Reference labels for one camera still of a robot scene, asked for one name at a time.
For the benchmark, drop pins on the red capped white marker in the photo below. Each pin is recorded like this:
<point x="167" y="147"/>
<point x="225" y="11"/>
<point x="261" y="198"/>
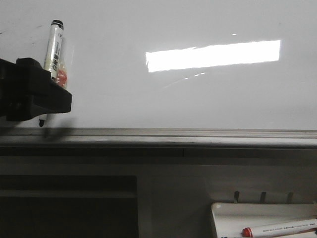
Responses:
<point x="280" y="229"/>

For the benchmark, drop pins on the white marker tray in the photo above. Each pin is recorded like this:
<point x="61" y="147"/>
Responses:
<point x="229" y="219"/>

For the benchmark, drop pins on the white black whiteboard marker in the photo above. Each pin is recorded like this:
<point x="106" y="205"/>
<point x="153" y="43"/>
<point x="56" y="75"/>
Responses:
<point x="54" y="48"/>

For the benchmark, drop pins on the red round magnet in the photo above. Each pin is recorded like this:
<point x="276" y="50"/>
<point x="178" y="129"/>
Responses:
<point x="61" y="79"/>

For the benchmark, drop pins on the white whiteboard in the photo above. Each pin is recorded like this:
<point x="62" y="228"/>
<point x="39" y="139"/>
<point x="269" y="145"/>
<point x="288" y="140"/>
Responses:
<point x="191" y="72"/>

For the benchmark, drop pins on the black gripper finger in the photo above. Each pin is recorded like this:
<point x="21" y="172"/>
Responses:
<point x="27" y="91"/>

